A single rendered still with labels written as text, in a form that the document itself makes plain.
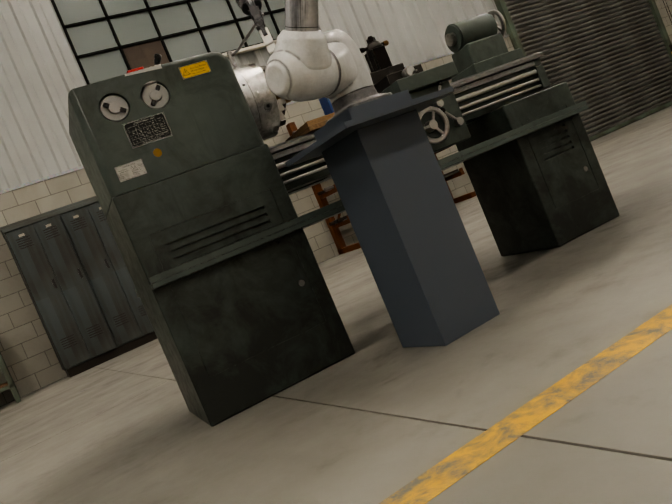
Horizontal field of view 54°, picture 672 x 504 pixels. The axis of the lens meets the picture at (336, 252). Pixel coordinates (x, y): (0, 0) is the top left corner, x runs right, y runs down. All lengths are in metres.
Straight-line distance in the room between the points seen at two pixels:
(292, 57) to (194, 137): 0.61
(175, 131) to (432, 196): 0.95
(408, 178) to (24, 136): 7.69
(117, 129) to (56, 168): 6.93
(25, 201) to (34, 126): 1.01
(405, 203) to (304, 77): 0.50
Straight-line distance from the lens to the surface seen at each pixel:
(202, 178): 2.44
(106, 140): 2.44
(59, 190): 9.23
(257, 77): 2.73
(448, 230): 2.18
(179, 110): 2.50
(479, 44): 3.34
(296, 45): 2.05
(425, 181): 2.16
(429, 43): 12.16
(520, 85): 3.29
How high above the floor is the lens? 0.50
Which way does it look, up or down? 3 degrees down
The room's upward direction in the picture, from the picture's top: 23 degrees counter-clockwise
